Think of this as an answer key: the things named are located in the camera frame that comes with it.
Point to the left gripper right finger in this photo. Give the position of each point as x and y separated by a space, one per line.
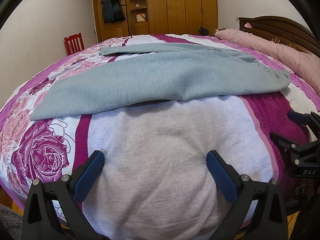
269 220

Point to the pink rolled quilt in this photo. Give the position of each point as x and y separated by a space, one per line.
303 64

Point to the wooden wardrobe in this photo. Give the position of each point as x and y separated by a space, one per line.
158 17

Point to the red wooden chair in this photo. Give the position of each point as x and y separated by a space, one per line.
74 44

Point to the floral purple bedspread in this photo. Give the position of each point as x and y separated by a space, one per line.
154 184

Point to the dark wooden headboard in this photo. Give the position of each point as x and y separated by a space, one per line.
281 30

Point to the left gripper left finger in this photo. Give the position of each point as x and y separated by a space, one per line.
40 220

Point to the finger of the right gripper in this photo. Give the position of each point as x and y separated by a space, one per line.
311 120
286 147

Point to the grey pants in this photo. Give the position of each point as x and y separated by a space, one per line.
159 71

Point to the small black bag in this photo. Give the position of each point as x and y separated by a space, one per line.
203 31

